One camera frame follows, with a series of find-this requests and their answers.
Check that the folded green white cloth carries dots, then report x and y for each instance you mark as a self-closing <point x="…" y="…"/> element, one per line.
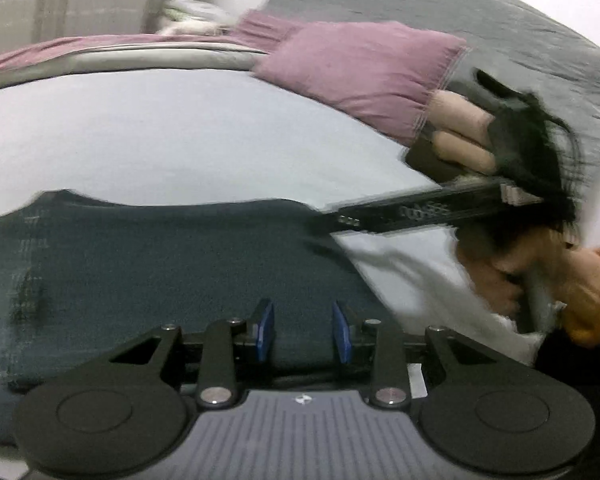
<point x="197" y="9"/>

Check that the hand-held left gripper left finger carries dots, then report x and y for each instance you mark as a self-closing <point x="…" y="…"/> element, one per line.
<point x="264" y="331"/>

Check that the person's right forearm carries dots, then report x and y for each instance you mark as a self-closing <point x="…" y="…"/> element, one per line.
<point x="595" y="295"/>

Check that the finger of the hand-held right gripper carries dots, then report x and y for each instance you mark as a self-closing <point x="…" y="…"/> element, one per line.
<point x="355" y="220"/>

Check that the dark brown patterned cloth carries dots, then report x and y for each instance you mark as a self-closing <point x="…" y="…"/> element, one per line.
<point x="427" y="160"/>

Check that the white plush toy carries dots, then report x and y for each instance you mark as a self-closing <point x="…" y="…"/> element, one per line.
<point x="190" y="27"/>

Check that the folded peach garment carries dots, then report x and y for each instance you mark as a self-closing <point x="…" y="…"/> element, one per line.
<point x="462" y="152"/>

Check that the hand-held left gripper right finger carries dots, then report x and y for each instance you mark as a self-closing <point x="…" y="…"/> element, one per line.
<point x="341" y="334"/>

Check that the person's right hand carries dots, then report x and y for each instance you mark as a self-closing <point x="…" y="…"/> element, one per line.
<point x="520" y="260"/>

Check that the grey dotted curtain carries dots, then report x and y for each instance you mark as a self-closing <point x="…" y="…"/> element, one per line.
<point x="90" y="0"/>

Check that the grey quilted headboard cover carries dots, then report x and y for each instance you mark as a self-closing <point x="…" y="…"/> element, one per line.
<point x="505" y="20"/>

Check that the pink and grey duvet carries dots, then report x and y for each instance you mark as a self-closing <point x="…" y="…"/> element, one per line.
<point x="130" y="52"/>

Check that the pink pillow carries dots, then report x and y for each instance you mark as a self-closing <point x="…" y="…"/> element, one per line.
<point x="360" y="70"/>

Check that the dark blue jeans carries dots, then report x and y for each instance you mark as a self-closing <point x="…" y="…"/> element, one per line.
<point x="155" y="270"/>

